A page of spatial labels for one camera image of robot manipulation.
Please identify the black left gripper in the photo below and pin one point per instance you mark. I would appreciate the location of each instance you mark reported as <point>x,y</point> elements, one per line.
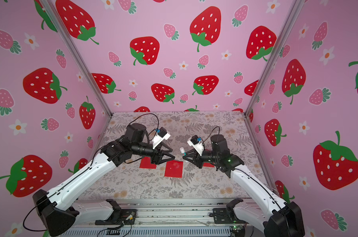
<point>160,161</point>

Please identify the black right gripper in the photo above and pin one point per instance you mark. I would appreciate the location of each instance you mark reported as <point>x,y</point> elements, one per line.
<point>199,158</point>

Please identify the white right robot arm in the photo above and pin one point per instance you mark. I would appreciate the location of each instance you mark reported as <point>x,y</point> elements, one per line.
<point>274,216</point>

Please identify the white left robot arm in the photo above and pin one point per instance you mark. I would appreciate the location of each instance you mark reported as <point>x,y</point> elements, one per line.
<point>59,209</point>

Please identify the right red envelope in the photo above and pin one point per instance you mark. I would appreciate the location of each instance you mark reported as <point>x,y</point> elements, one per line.
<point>207,165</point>

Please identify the red envelope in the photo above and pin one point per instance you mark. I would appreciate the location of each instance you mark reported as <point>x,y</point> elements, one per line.
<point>174,169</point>
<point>146,164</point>
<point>207,165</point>

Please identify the middle red envelope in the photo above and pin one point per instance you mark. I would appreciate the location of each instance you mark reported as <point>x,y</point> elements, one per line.
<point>174,169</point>

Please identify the left red envelope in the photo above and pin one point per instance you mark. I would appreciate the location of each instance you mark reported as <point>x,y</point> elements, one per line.
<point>146,164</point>

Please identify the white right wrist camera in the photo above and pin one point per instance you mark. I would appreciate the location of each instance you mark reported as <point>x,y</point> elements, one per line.
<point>197,144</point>

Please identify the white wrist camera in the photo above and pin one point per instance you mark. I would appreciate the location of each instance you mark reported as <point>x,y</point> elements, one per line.
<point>197,144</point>
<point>160,136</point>

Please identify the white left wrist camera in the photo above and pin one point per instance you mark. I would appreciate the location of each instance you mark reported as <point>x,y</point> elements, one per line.
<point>160,136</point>

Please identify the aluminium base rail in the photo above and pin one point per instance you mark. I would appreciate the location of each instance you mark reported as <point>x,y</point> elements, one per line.
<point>166,218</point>

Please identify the aluminium left rear frame post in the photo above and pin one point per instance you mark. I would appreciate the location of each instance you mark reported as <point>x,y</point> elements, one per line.
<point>73,23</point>

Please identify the aluminium frame post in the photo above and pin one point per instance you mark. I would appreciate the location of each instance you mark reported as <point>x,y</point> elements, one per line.
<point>287,26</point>
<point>73,23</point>

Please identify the aluminium right rear frame post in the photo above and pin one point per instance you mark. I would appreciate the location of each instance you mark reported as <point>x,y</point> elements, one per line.
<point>287,26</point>

